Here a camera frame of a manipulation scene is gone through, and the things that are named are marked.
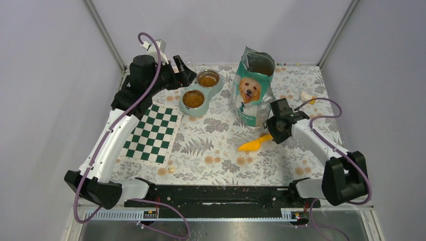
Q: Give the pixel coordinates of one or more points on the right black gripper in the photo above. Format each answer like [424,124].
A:
[278,137]

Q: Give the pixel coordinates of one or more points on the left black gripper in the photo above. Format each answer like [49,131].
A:
[179,79]

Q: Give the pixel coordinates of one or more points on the yellow plastic scoop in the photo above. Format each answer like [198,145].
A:
[254,145]

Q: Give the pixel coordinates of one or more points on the teal dog food bag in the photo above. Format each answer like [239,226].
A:
[251,90]

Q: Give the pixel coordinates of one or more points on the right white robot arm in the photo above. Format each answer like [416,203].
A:
[345,177]

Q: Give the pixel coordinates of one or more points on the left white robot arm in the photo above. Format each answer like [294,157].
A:
[92,181]

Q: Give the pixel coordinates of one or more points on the teal double pet bowl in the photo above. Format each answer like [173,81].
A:
[196,98]

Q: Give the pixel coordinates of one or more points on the white yellow small toy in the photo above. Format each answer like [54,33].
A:
[307,98]

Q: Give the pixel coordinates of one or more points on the green white checkered mat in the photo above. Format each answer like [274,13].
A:
[151,141]

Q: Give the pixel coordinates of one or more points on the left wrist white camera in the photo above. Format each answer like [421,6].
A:
[156,52]

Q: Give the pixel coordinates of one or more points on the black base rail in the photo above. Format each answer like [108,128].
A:
[228,201]

